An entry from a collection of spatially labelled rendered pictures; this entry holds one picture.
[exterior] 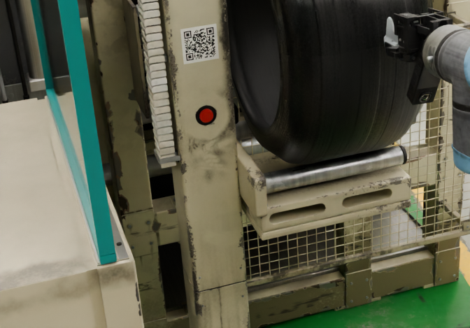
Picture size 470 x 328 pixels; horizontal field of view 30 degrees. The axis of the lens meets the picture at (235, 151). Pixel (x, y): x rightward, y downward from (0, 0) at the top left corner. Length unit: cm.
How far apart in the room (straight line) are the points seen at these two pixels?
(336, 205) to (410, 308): 114
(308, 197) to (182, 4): 50
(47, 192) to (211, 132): 75
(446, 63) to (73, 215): 64
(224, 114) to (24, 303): 94
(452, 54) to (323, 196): 62
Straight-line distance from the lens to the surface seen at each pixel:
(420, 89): 158
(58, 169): 125
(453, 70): 141
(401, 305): 305
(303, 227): 194
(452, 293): 312
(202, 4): 178
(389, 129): 183
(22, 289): 101
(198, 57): 181
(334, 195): 193
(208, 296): 208
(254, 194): 184
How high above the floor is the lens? 182
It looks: 27 degrees down
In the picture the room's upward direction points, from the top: 4 degrees counter-clockwise
